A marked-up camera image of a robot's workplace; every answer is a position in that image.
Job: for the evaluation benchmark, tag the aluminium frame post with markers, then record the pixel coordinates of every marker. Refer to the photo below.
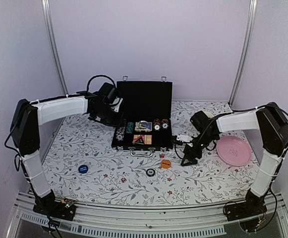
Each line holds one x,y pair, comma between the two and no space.
52,40
244,52

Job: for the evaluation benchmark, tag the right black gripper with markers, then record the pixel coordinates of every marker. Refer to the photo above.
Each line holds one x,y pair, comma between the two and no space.
188,151

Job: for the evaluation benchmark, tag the right aluminium frame post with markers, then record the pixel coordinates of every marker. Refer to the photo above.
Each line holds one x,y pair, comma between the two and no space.
244,52

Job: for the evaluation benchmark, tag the orange round button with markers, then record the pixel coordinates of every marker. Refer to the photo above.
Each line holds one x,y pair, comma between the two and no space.
166,164

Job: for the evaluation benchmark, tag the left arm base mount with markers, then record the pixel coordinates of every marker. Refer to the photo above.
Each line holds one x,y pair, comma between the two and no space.
55,209

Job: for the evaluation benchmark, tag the clear round dealer disc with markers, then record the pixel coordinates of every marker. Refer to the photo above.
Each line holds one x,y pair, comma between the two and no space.
142,125

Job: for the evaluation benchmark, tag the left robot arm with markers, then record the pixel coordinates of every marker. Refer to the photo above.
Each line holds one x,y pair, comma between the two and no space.
29,116

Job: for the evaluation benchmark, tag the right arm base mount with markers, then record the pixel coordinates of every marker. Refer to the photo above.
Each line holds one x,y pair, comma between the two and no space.
252,206

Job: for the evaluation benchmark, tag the blue round button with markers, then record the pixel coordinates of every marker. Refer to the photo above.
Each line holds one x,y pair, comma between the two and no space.
83,169

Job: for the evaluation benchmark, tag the blue card deck box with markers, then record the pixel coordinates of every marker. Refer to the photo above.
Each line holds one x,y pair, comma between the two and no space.
148,129

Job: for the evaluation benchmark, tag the floral tablecloth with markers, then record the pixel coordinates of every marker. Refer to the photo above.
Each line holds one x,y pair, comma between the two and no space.
80,141

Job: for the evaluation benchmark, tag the teal chip stack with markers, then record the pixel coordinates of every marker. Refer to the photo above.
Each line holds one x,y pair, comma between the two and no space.
129,128

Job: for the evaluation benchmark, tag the pink plate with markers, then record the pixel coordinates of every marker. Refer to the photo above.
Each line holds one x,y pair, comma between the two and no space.
234,151

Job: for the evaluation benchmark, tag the orange chip stack left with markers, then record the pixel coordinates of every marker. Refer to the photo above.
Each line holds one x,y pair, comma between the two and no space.
156,124

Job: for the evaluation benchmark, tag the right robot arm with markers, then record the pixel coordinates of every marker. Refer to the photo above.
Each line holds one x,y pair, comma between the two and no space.
269,120

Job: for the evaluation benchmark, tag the white black chip stack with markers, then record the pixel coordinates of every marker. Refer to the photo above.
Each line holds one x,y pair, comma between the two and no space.
120,133

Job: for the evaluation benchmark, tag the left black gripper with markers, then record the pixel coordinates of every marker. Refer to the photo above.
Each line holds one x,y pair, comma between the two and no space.
119,122

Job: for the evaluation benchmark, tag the cream ceramic mug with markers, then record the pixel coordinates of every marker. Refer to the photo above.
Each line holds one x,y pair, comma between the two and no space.
209,115

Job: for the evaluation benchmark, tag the black poker case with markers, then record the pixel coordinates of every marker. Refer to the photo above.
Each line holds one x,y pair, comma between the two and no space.
145,100

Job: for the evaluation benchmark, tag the front aluminium rail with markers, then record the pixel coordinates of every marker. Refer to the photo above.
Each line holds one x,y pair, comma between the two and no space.
92,220

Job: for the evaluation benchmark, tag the red card deck box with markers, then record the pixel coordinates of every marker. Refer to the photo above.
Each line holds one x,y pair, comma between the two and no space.
148,139

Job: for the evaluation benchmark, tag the black white dealer chip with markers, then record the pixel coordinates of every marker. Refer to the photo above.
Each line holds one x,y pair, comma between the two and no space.
150,172

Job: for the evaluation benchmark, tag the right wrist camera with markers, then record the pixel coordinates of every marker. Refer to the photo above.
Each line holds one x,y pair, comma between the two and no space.
182,139

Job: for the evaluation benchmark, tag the black triangular token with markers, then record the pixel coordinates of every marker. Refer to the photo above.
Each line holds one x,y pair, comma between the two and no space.
138,139

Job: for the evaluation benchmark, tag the left aluminium frame post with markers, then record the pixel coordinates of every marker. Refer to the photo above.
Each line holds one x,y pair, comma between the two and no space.
52,40

